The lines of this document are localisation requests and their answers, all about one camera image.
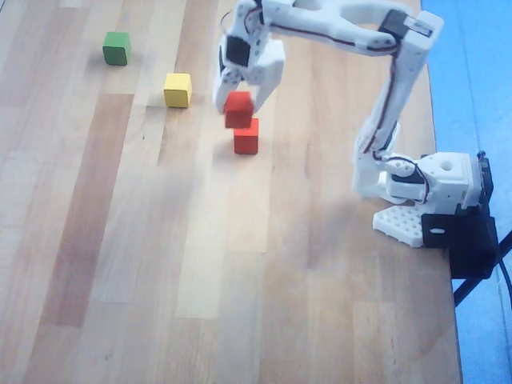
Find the black table clamp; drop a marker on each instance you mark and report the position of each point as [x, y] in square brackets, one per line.
[464, 244]

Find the red wooden cube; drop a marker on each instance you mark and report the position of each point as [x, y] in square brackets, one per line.
[238, 110]
[246, 140]

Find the black diagonal metal strut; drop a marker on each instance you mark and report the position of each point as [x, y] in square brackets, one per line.
[476, 282]

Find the white perforated base plate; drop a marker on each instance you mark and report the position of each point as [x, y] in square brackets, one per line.
[400, 224]

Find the green wooden cube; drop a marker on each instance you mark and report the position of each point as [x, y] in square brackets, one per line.
[116, 49]

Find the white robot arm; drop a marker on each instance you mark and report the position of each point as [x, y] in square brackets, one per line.
[404, 80]

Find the yellow wooden cube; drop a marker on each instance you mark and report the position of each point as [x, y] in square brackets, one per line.
[177, 91]

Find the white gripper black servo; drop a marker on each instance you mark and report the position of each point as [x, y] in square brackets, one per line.
[231, 78]

